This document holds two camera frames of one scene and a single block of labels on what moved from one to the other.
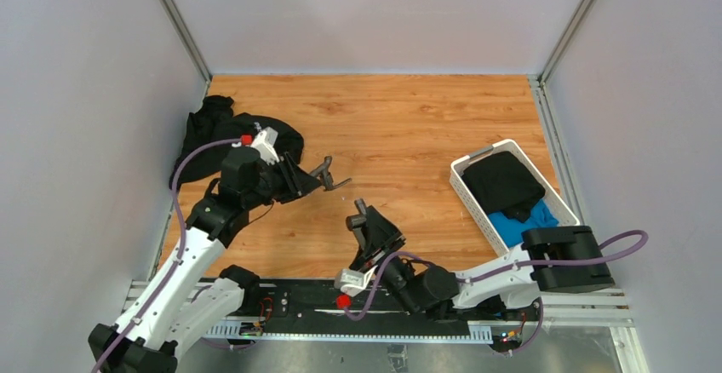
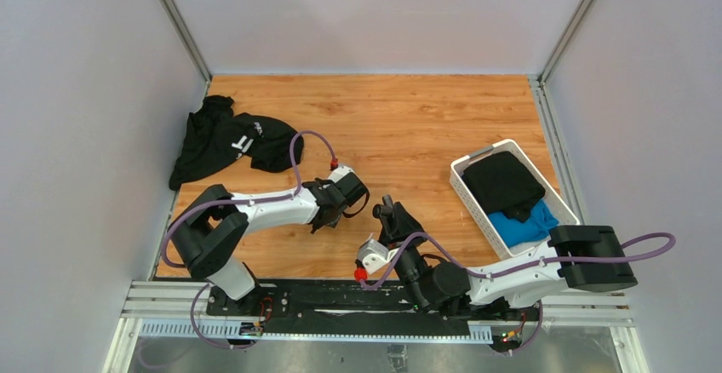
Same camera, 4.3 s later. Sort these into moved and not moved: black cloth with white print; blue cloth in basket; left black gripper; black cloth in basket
Moved: left black gripper
Not moved: black cloth with white print; blue cloth in basket; black cloth in basket
